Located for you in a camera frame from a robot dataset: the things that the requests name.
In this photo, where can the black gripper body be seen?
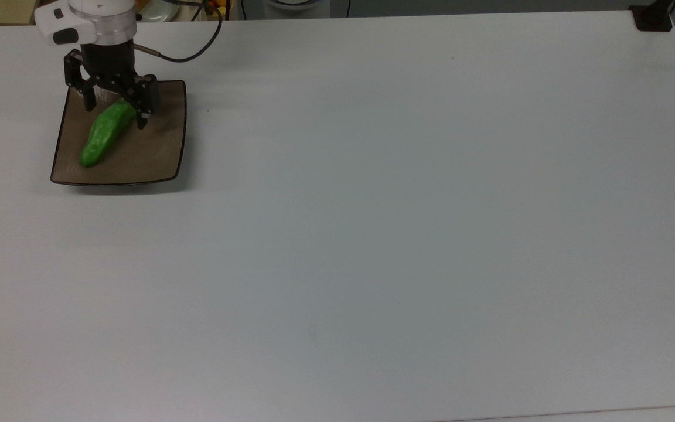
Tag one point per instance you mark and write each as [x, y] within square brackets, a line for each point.
[109, 61]

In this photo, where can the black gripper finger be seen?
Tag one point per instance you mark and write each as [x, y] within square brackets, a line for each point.
[89, 99]
[145, 108]

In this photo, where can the green chili pepper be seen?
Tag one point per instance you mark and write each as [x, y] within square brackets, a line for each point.
[101, 137]

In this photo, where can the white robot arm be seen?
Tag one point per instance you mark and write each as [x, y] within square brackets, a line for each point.
[98, 17]

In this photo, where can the brown square ceramic plate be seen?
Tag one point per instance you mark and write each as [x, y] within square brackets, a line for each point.
[150, 153]

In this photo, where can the clear glass dish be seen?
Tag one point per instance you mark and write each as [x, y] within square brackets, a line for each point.
[159, 10]

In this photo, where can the white round device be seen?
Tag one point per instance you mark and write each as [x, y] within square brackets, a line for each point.
[297, 6]

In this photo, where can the black table clamp base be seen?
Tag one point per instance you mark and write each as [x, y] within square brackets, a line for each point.
[651, 20]

